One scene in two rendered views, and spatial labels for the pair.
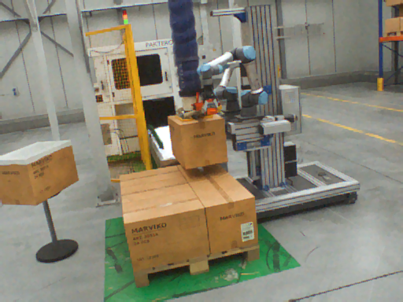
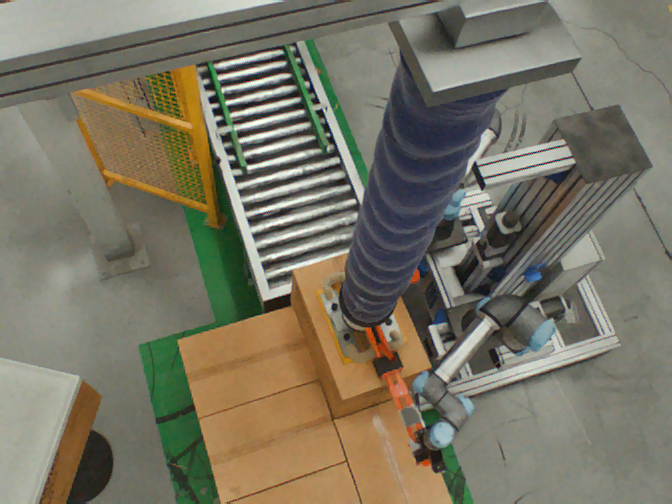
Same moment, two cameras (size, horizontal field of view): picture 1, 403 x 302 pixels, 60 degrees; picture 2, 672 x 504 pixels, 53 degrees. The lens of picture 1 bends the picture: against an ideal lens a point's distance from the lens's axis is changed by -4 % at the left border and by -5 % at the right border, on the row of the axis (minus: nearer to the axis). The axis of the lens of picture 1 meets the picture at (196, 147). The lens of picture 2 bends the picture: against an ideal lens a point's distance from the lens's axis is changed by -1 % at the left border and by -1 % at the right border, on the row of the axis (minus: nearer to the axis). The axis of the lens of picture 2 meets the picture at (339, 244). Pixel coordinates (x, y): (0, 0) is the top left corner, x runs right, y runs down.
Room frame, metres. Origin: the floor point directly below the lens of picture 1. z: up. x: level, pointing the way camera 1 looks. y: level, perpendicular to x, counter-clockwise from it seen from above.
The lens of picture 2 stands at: (2.56, 0.42, 3.80)
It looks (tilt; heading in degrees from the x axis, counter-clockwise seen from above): 66 degrees down; 341
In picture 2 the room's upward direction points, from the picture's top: 12 degrees clockwise
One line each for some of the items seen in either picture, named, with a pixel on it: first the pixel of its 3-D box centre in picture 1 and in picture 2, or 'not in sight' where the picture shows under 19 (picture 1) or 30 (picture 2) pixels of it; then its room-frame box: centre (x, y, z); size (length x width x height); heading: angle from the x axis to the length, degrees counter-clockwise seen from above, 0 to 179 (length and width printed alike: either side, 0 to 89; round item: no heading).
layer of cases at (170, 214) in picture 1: (179, 205); (311, 432); (3.04, 0.21, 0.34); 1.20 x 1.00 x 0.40; 11
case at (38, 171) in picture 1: (37, 171); (20, 446); (3.06, 1.44, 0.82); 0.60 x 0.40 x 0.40; 161
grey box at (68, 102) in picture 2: (93, 70); (59, 77); (4.29, 1.08, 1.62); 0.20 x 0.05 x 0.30; 11
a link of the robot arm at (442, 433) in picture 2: (206, 71); (440, 435); (2.81, -0.15, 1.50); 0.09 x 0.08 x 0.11; 130
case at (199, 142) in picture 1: (196, 138); (355, 331); (3.38, -0.01, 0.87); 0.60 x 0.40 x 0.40; 13
